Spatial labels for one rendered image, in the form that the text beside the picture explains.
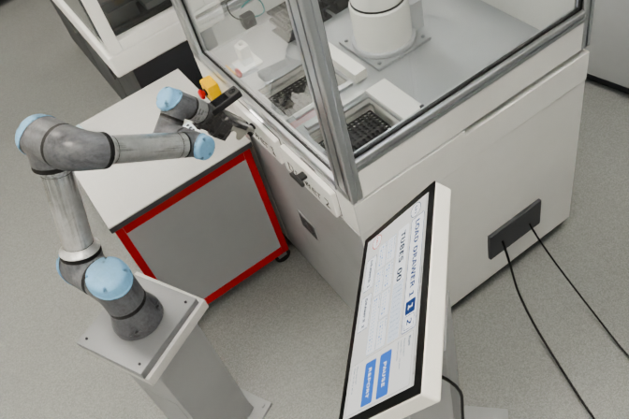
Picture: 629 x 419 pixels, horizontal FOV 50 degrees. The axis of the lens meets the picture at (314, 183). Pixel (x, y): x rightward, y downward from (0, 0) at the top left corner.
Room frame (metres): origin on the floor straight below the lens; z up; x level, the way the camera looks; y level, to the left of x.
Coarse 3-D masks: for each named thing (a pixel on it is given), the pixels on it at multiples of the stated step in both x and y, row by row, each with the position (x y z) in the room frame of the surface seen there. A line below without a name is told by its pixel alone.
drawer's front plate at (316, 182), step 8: (288, 152) 1.53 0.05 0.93; (288, 160) 1.54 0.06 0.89; (296, 160) 1.49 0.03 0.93; (288, 168) 1.56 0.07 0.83; (296, 168) 1.50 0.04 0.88; (304, 168) 1.45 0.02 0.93; (312, 176) 1.41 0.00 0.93; (312, 184) 1.42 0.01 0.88; (320, 184) 1.36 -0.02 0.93; (312, 192) 1.43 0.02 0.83; (320, 192) 1.37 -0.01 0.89; (328, 192) 1.32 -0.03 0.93; (320, 200) 1.39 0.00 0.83; (328, 200) 1.34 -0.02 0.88; (336, 200) 1.32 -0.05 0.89; (328, 208) 1.35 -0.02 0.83; (336, 208) 1.31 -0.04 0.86; (336, 216) 1.31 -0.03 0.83
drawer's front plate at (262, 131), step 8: (240, 104) 1.84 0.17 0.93; (240, 112) 1.83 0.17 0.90; (248, 112) 1.78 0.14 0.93; (248, 120) 1.77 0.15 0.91; (256, 120) 1.73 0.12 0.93; (256, 128) 1.72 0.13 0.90; (264, 128) 1.68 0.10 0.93; (256, 136) 1.74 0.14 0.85; (264, 136) 1.67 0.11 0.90; (272, 136) 1.63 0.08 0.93; (272, 144) 1.62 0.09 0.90; (280, 144) 1.61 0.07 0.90; (280, 152) 1.60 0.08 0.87; (280, 160) 1.61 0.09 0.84
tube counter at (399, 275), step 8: (400, 272) 0.86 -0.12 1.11; (400, 280) 0.84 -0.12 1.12; (400, 288) 0.81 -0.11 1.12; (392, 296) 0.81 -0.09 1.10; (400, 296) 0.79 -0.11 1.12; (392, 304) 0.79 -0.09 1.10; (400, 304) 0.77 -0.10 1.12; (392, 312) 0.77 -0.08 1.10; (400, 312) 0.75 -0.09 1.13; (392, 320) 0.75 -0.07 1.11; (392, 328) 0.73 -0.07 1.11; (392, 336) 0.71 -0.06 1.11
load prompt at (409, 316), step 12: (420, 216) 0.95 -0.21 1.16; (420, 228) 0.92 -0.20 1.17; (420, 240) 0.88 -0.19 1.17; (420, 252) 0.85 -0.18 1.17; (408, 264) 0.86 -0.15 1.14; (408, 276) 0.82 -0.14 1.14; (408, 288) 0.79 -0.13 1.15; (408, 300) 0.76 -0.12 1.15; (408, 312) 0.73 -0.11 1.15; (408, 324) 0.70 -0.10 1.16
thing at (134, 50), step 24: (96, 0) 2.42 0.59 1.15; (72, 24) 3.49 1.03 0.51; (96, 24) 2.40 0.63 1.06; (144, 24) 2.48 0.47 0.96; (168, 24) 2.50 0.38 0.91; (96, 48) 2.54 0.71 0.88; (120, 48) 2.42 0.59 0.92; (144, 48) 2.45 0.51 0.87; (168, 48) 2.49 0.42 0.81; (120, 72) 2.40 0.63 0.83; (144, 72) 2.45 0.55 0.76; (168, 72) 2.49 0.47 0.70; (192, 72) 2.52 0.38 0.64; (120, 96) 3.29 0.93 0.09
